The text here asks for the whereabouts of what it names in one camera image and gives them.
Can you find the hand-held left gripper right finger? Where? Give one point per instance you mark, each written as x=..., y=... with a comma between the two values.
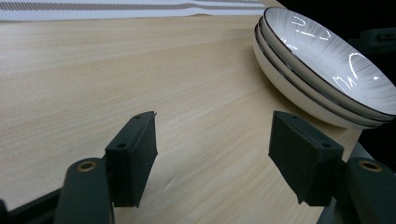
x=303, y=155

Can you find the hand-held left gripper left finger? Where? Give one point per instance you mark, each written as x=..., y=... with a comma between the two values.
x=132, y=155

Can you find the white plate with dark rim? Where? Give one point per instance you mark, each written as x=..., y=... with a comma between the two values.
x=295, y=80
x=289, y=90

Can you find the small white bowl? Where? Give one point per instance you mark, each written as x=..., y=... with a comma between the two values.
x=327, y=53

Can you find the dark equipment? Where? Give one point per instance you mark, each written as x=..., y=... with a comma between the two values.
x=376, y=39

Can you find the grey striped placemat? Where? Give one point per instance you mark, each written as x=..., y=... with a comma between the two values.
x=93, y=12

